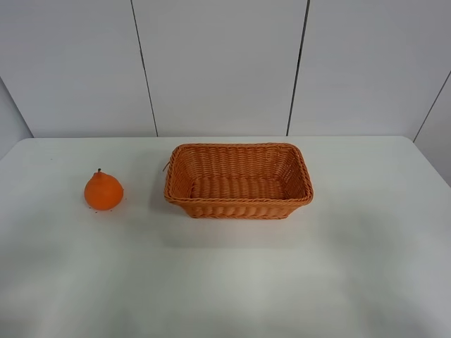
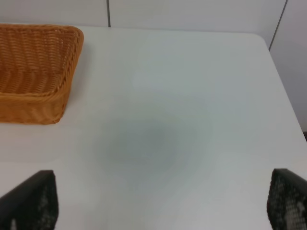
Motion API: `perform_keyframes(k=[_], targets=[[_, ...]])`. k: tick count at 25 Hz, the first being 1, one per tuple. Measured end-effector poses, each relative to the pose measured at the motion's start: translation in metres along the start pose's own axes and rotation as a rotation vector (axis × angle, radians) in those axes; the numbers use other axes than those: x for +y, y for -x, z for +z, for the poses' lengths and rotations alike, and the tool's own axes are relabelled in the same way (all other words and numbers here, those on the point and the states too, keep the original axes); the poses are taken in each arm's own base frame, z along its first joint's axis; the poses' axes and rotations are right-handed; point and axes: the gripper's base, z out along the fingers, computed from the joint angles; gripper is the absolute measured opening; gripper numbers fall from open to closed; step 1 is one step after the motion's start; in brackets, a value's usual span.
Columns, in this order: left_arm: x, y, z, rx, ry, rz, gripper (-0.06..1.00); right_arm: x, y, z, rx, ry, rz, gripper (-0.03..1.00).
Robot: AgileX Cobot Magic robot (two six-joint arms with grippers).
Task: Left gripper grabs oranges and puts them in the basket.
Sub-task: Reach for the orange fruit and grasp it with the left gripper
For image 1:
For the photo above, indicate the orange with stem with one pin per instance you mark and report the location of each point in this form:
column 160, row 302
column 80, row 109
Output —
column 103, row 191

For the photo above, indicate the orange wicker basket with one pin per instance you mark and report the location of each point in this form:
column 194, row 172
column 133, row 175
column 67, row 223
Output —
column 266, row 181

